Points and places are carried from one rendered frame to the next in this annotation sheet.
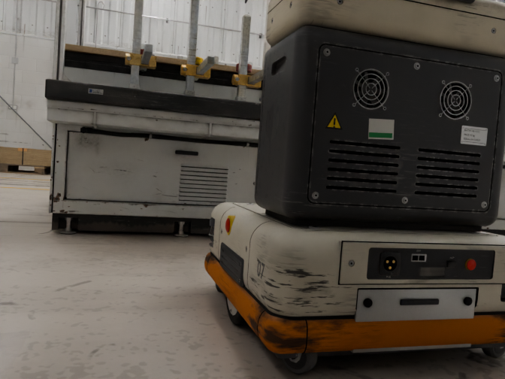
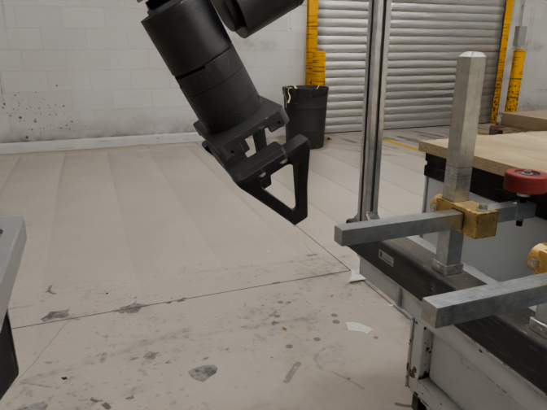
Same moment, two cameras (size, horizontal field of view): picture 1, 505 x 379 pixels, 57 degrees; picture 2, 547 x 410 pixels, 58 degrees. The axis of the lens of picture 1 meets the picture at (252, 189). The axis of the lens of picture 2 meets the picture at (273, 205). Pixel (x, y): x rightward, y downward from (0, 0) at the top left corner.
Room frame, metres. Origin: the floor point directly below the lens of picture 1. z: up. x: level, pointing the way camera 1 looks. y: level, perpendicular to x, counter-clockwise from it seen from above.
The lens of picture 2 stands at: (1.69, -0.33, 1.14)
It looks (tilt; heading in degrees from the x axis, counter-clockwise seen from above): 18 degrees down; 86
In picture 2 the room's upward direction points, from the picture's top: straight up
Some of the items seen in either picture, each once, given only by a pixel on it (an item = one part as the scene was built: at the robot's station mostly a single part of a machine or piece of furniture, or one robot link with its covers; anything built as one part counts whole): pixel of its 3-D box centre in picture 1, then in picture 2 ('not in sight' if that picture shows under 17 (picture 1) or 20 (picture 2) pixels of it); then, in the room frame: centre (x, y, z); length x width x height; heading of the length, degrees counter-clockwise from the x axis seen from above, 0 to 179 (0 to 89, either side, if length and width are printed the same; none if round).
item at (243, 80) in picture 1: (246, 80); not in sight; (2.27, 0.07, 0.80); 0.14 x 0.06 x 0.05; 107
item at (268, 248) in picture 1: (343, 261); not in sight; (1.24, -0.26, 0.16); 0.67 x 0.64 x 0.25; 17
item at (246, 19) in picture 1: (243, 65); not in sight; (2.26, 0.09, 0.87); 0.04 x 0.04 x 0.48; 17
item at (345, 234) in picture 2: (145, 59); (440, 221); (2.07, 0.51, 0.83); 0.43 x 0.03 x 0.04; 17
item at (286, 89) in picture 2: not in sight; (304, 115); (2.46, 5.55, 0.36); 0.59 x 0.58 x 0.73; 107
